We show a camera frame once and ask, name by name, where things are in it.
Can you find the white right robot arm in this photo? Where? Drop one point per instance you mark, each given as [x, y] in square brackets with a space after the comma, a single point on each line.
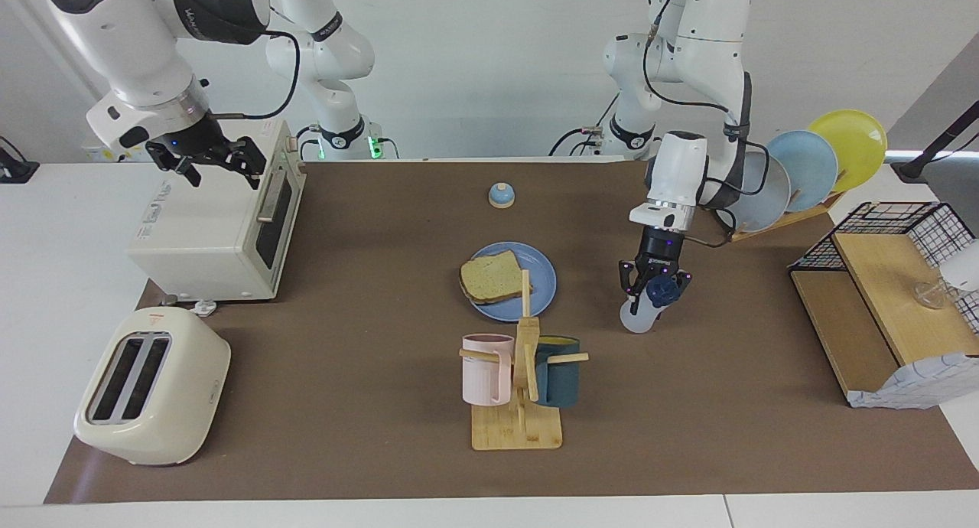
[122, 38]

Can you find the translucent seasoning bottle blue cap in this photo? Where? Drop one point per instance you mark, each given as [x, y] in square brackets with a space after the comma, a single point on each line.
[659, 292]

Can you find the light blue plate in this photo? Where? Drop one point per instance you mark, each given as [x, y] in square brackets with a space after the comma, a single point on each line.
[811, 164]

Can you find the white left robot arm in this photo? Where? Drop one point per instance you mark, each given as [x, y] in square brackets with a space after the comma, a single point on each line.
[681, 168]

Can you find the small blue bell wooden knob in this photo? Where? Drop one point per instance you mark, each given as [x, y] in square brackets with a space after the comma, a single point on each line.
[501, 197]

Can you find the toasted bread slice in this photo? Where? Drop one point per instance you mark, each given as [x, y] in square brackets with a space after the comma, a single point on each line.
[493, 277]

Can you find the white rounded object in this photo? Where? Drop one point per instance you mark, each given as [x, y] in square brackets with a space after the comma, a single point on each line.
[965, 268]

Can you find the black camera stand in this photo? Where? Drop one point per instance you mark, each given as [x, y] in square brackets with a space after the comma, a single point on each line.
[914, 167]

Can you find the white patterned cloth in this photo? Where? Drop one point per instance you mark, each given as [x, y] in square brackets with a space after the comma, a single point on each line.
[925, 382]

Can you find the white toaster oven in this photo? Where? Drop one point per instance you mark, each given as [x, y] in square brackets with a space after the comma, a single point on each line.
[206, 237]

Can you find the pale grey plate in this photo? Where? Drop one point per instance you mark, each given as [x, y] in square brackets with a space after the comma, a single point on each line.
[769, 199]

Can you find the wooden mug tree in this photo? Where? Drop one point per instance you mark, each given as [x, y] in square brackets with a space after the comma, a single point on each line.
[516, 430]

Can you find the pink ribbed mug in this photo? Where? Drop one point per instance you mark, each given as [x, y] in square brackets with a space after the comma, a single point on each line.
[482, 375]

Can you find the clear glass cup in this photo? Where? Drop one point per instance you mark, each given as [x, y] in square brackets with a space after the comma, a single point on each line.
[933, 294]

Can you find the cream two-slot toaster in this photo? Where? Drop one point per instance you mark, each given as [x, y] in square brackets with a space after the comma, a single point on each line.
[187, 390]

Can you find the wooden plate rack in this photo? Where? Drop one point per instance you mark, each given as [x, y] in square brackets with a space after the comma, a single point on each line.
[772, 228]

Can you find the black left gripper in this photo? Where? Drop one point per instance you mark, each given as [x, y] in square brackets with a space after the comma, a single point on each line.
[659, 249]

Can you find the black stand base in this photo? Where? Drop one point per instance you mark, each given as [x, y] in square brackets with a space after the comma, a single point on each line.
[15, 172]

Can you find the dark teal mug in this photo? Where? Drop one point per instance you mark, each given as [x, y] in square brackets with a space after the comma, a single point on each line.
[562, 382]

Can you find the wooden two-level shelf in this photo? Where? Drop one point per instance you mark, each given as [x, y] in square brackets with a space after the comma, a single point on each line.
[879, 283]

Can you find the brown table mat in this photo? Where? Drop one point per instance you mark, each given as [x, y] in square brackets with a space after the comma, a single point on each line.
[367, 283]

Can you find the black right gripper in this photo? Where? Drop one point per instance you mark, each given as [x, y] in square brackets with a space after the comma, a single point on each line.
[191, 144]

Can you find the white wall outlet box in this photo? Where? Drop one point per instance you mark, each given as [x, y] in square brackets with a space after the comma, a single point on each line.
[95, 154]

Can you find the blue round plate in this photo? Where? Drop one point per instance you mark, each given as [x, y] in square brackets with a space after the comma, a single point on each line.
[541, 283]

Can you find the yellow plate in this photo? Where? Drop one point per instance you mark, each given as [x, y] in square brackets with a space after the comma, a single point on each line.
[857, 141]

